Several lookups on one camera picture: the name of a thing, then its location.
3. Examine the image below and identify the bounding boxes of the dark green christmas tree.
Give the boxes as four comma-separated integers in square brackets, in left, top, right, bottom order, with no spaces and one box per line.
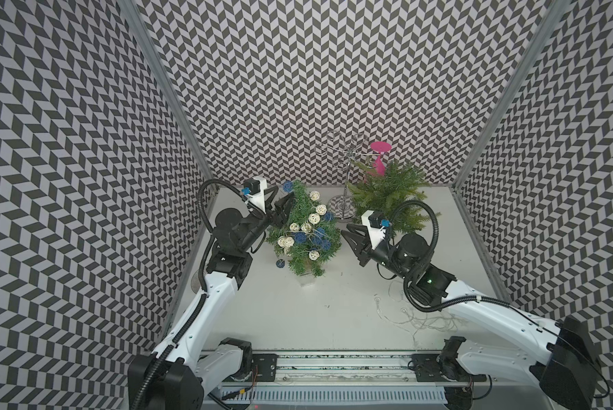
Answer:
[266,178,342,278]

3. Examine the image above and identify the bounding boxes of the rattan ball string light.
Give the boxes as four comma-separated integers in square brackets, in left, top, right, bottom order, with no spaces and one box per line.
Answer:
[274,180,336,270]

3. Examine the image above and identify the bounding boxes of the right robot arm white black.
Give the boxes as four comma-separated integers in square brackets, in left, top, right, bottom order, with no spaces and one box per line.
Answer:
[342,199,606,409]

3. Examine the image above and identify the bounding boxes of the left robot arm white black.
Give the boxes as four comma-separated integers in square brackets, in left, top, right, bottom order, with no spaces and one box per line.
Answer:
[128,177,296,409]

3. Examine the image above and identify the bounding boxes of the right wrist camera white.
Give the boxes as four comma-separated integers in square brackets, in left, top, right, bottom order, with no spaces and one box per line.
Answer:
[361,210,391,249]

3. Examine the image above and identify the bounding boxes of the thin wire fairy light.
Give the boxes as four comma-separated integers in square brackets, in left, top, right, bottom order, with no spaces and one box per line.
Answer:
[373,296,470,350]

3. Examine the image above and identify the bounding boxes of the pink hourglass ornament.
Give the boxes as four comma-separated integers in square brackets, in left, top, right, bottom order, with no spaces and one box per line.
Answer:
[370,141,393,176]

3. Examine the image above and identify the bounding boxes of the light green fern tree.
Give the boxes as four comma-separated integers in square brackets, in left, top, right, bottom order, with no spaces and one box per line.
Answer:
[347,160,430,234]

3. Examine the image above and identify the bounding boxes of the chrome jewelry stand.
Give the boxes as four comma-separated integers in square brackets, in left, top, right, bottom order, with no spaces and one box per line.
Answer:
[317,131,372,223]

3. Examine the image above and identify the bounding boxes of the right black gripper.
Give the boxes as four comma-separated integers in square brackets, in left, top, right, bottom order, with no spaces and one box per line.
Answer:
[340,222,413,280]

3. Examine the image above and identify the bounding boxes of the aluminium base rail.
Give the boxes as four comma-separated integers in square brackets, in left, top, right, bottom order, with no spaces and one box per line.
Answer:
[131,350,558,410]

